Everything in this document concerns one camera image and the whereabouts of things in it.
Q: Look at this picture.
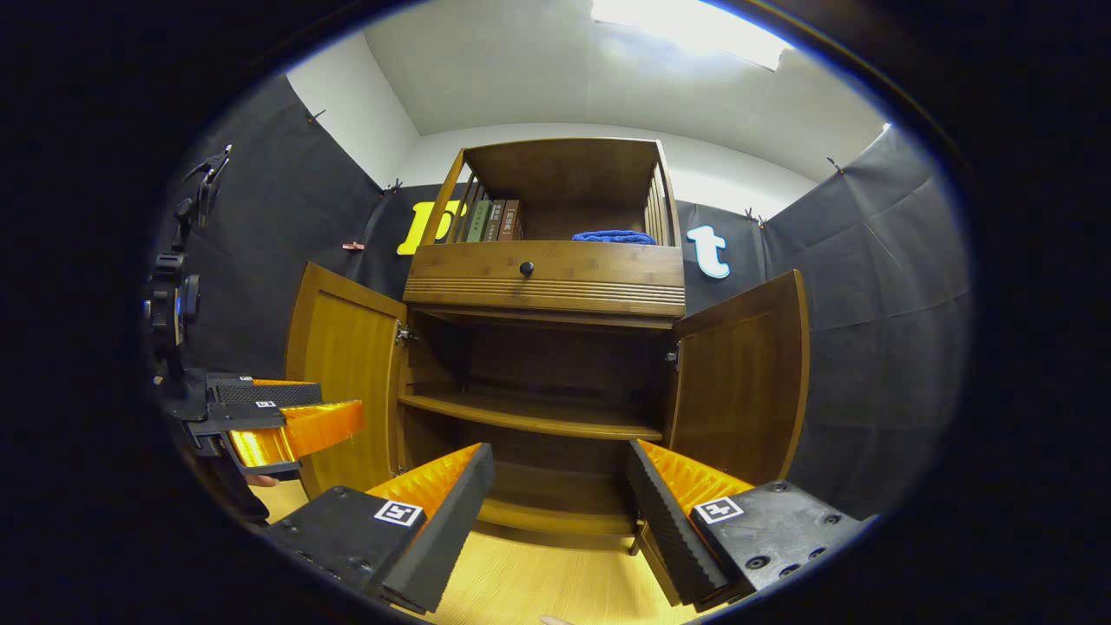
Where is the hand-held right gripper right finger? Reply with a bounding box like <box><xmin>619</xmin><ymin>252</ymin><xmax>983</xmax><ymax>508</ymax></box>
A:
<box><xmin>626</xmin><ymin>438</ymin><xmax>878</xmax><ymax>613</ymax></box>

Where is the wooden double-door shoe cabinet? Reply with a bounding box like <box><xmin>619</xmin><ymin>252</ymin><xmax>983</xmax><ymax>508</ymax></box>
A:
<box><xmin>286</xmin><ymin>137</ymin><xmax>811</xmax><ymax>609</ymax></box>

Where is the blue folded cloth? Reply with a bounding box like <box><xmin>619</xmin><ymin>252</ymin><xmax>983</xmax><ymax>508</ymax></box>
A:
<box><xmin>571</xmin><ymin>229</ymin><xmax>658</xmax><ymax>245</ymax></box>

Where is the black backdrop cloth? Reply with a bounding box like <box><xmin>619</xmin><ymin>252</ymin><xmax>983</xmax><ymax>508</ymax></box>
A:
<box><xmin>161</xmin><ymin>74</ymin><xmax>971</xmax><ymax>522</ymax></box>

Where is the wooden cabinet drawer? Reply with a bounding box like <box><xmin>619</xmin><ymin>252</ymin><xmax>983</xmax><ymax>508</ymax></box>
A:
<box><xmin>404</xmin><ymin>241</ymin><xmax>687</xmax><ymax>318</ymax></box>

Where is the wooden inner cabinet shelf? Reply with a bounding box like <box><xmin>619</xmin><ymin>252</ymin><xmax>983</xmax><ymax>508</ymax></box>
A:
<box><xmin>399</xmin><ymin>392</ymin><xmax>665</xmax><ymax>441</ymax></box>

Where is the wooden cabinet door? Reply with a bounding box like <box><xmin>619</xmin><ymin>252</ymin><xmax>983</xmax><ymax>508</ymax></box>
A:
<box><xmin>638</xmin><ymin>269</ymin><xmax>811</xmax><ymax>609</ymax></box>
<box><xmin>286</xmin><ymin>262</ymin><xmax>409</xmax><ymax>500</ymax></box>

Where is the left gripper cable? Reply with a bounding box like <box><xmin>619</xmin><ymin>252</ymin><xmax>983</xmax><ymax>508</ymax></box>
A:
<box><xmin>178</xmin><ymin>143</ymin><xmax>233</xmax><ymax>188</ymax></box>

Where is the rectangular ceiling light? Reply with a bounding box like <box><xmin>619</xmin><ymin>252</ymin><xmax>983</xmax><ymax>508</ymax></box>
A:
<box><xmin>590</xmin><ymin>0</ymin><xmax>792</xmax><ymax>70</ymax></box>

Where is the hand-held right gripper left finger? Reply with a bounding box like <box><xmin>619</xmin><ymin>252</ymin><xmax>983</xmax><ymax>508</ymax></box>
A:
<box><xmin>260</xmin><ymin>443</ymin><xmax>496</xmax><ymax>615</ymax></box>

